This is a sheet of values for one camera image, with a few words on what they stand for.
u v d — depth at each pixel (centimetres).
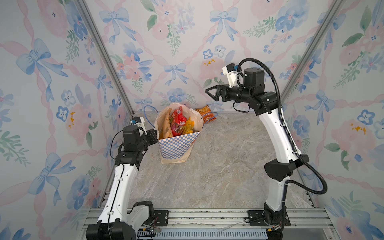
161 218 75
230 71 58
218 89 58
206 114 113
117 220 39
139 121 67
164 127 83
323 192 43
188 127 88
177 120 82
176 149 80
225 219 75
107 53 86
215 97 60
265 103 48
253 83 52
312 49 82
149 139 67
